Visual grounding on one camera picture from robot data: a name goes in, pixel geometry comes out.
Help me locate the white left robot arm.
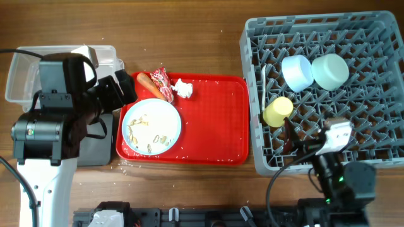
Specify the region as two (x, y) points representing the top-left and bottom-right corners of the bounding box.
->
(11, 52), (137, 226)

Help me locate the white plastic spoon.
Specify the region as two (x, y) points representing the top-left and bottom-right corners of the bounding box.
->
(261, 65), (266, 112)

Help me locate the orange carrot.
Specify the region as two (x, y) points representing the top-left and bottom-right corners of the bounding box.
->
(136, 73), (166, 101)

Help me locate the clear plastic bin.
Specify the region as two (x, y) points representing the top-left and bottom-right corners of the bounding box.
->
(5, 45), (124, 112)

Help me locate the black plastic bin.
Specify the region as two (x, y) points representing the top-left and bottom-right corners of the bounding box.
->
(78, 112), (116, 166)

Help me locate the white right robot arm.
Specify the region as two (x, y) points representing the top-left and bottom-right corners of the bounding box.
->
(116, 73), (376, 226)

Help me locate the yellow plastic cup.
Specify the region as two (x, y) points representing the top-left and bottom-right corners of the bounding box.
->
(263, 96), (294, 128)

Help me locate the red plastic tray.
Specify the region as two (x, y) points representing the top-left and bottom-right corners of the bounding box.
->
(116, 73), (249, 166)

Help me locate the light blue bowl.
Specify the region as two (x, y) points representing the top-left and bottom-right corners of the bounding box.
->
(281, 55), (314, 93)

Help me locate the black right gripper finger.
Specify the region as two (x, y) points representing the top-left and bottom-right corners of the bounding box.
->
(282, 139), (295, 154)
(284, 117), (300, 142)

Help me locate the blue plate with rice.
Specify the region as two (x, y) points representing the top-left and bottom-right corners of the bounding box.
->
(121, 98), (182, 156)

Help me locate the red snack wrapper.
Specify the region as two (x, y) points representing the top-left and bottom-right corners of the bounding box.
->
(151, 67), (174, 103)

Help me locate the green bowl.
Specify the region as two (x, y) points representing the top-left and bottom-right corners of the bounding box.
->
(311, 54), (349, 91)

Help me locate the grey dishwasher rack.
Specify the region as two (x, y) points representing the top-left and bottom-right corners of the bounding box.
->
(239, 11), (403, 176)

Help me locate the crumpled white tissue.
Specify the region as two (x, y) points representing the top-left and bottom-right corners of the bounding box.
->
(171, 79), (193, 98)

